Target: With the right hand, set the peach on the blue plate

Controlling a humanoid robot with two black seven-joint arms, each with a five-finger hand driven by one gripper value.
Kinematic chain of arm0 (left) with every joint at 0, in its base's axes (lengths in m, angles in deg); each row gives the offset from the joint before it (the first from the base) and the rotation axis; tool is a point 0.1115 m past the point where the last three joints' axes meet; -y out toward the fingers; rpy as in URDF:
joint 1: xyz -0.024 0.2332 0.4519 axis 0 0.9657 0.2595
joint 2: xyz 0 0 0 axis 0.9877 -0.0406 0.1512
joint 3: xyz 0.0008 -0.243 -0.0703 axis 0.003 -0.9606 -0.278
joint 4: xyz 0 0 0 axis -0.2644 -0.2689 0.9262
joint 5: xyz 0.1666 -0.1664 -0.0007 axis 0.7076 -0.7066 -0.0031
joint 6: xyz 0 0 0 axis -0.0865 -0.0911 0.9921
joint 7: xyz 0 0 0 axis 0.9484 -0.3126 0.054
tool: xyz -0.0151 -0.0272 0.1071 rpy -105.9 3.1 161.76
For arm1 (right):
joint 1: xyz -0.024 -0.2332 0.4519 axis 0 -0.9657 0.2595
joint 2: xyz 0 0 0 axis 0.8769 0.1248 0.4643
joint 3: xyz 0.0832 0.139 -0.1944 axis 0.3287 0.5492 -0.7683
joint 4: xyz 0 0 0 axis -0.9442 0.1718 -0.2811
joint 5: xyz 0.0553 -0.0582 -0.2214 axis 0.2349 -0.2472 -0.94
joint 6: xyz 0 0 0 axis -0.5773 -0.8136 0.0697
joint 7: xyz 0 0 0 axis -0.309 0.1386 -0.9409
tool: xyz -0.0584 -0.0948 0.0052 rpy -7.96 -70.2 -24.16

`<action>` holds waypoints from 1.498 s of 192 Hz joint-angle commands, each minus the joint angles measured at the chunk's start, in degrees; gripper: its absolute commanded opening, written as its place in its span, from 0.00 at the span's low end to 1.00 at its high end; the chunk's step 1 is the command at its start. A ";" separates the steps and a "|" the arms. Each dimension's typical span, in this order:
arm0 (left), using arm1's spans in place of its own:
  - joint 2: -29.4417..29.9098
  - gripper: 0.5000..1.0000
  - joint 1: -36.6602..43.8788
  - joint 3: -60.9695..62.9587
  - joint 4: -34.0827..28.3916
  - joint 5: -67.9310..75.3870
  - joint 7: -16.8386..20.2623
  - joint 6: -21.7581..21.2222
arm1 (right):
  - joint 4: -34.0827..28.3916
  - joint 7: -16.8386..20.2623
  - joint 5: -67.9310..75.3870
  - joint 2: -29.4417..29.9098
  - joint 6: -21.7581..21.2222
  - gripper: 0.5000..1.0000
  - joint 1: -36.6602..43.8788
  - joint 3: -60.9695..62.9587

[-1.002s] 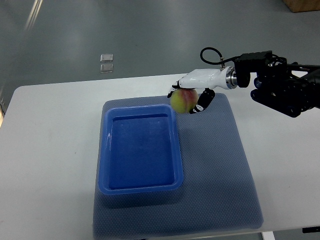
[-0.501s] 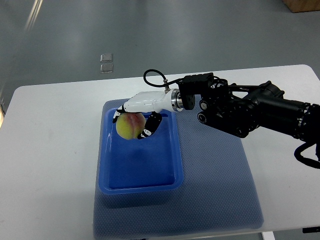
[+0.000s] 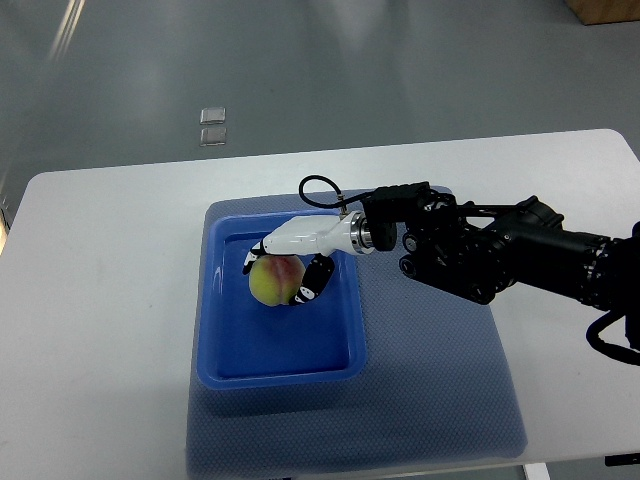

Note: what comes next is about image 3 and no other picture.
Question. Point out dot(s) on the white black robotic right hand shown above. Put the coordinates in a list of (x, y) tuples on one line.
[(313, 239)]

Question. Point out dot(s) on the yellow red peach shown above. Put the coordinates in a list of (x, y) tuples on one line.
[(274, 280)]

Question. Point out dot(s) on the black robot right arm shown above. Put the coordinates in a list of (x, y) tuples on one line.
[(477, 251)]

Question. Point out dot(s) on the lower metal floor plate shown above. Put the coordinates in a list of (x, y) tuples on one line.
[(213, 136)]

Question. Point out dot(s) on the metal floor plate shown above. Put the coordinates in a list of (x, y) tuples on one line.
[(212, 115), (213, 136)]

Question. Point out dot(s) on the upper metal floor plate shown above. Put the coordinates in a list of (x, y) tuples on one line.
[(212, 115)]

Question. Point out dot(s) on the blue plastic tray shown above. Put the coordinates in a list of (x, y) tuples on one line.
[(242, 343)]

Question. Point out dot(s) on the grey blue table mat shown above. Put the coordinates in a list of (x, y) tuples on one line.
[(435, 388)]

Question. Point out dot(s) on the white table leg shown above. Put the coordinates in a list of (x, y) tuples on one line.
[(536, 471)]

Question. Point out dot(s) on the brown cardboard box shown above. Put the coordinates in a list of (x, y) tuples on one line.
[(598, 12)]

